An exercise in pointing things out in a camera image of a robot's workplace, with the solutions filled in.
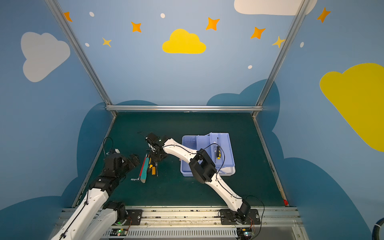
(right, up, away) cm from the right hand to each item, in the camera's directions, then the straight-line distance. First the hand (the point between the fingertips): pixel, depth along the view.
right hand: (156, 158), depth 93 cm
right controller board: (+48, -32, -22) cm, 62 cm away
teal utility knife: (-6, -9, -6) cm, 12 cm away
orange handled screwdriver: (0, -7, -5) cm, 8 cm away
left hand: (-9, +2, -10) cm, 14 cm away
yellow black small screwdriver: (+38, +5, -9) cm, 40 cm away
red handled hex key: (-9, -11, -6) cm, 15 cm away
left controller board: (-12, -31, -23) cm, 40 cm away
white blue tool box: (+41, -2, -13) cm, 43 cm away
